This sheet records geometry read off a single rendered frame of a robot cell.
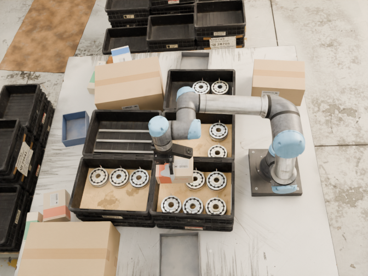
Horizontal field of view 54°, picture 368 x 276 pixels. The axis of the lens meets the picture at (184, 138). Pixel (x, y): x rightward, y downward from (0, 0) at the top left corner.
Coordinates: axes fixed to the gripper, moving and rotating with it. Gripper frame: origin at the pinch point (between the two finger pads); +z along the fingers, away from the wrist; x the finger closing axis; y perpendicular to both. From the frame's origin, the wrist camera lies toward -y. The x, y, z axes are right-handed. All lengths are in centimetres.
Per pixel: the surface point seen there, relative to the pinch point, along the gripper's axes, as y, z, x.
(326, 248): -71, 40, 26
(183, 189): -1.4, 26.7, -0.4
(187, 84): -2, 27, -70
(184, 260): -1, 39, 33
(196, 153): -7.8, 26.8, -21.0
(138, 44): 48, 83, -165
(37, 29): 168, 108, -223
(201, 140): -10.8, 26.8, -29.2
